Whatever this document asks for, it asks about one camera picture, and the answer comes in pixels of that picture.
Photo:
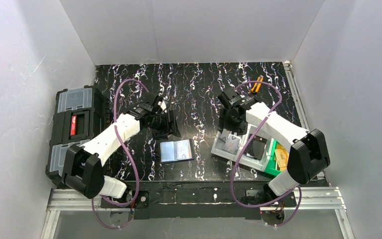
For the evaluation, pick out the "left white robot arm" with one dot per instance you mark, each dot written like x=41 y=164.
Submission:
x=84 y=164

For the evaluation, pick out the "orange black utility knife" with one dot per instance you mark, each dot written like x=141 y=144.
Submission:
x=256 y=86

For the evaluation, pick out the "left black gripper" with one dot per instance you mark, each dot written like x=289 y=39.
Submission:
x=170 y=123

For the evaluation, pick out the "white cards in left bin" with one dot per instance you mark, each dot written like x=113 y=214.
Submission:
x=223 y=137

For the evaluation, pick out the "white printed credit card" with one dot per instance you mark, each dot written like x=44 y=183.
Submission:
x=183 y=150

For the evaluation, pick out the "black tool box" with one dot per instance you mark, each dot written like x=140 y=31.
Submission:
x=80 y=115

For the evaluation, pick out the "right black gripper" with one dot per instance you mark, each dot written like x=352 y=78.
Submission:
x=232 y=122

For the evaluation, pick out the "gold cards in green bin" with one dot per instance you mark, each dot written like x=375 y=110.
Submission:
x=281 y=159

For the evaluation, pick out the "black cards in middle bin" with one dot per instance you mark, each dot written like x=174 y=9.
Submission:
x=256 y=148

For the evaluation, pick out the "grey bin left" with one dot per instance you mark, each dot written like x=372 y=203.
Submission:
x=217 y=147

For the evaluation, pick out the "green bin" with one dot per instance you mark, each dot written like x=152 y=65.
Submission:
x=270 y=166

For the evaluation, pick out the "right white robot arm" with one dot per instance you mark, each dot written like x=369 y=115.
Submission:
x=308 y=152

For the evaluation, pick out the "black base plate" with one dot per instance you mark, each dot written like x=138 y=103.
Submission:
x=189 y=199

